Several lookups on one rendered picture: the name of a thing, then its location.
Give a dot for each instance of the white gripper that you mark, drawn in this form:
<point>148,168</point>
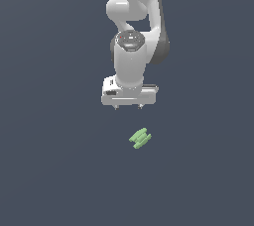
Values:
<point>129,96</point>

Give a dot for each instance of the small green ridged object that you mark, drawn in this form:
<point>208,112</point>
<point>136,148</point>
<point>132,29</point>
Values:
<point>140,138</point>

